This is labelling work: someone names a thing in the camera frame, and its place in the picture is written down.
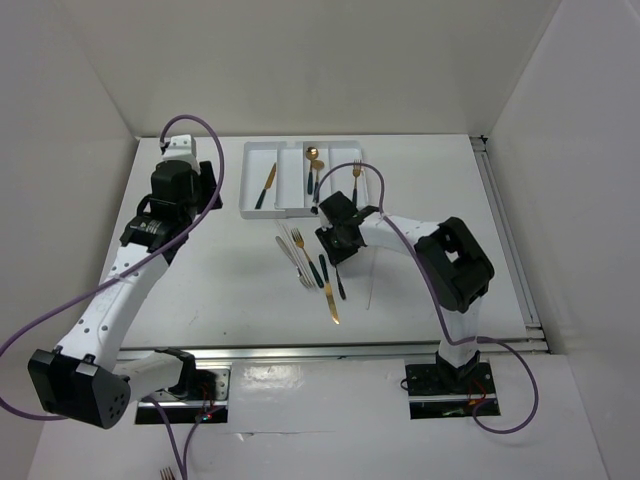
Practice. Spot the gold spoon green handle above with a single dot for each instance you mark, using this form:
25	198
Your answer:
317	166
311	154

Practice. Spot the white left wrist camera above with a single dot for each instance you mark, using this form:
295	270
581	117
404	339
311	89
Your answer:
180	148

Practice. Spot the white chopstick right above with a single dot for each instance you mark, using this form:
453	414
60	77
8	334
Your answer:
372	273

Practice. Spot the gold knife green handle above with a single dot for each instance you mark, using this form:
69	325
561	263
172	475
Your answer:
268	183
328	290

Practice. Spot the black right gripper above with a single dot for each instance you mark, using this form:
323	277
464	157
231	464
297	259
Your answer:
335	256

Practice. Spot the aluminium rail right side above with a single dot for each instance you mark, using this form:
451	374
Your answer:
535	334

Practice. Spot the silver fork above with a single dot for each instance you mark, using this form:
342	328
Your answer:
341	288
282	245

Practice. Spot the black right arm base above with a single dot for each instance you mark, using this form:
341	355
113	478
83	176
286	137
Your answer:
435	382

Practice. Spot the gold fork bottom edge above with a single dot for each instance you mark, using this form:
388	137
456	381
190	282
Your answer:
167	474

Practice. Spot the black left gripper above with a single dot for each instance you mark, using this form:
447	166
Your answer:
206	183

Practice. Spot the gold fork green handle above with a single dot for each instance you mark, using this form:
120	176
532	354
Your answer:
356	172
300	244

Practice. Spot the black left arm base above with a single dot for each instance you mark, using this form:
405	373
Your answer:
209	386

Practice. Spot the aluminium rail front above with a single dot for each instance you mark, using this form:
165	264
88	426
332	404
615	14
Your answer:
299	353

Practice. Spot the aluminium rail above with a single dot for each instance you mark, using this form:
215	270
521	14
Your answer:
299	353
535	334

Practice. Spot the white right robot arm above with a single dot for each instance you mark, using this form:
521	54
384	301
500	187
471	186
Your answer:
456	270

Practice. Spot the white compartment cutlery tray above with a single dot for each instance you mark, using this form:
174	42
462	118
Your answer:
287	197

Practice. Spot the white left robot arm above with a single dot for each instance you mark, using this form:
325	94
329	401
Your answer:
79	378

